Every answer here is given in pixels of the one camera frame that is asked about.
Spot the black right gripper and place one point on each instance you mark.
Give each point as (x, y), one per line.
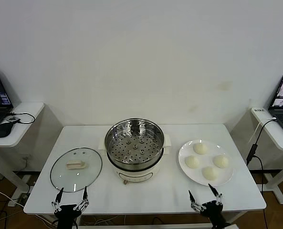
(212, 211)

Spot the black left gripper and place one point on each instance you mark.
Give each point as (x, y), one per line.
(67, 212)

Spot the white steamed baozi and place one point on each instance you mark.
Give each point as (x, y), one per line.
(209, 172)
(192, 161)
(220, 161)
(200, 148)

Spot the perforated steel steamer basket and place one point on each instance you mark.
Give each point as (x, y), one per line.
(122, 152)

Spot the white round plate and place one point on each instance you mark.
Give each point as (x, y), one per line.
(227, 176)

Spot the white floor power strip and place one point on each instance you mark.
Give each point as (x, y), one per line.
(14, 202)

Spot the cream electric cooking pot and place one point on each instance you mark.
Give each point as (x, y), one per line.
(141, 173)

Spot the black computer mouse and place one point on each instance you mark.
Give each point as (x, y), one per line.
(4, 130)

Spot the small black patterned device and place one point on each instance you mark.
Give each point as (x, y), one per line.
(13, 119)

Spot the white side desk with mouse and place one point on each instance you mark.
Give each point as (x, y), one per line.
(31, 107)

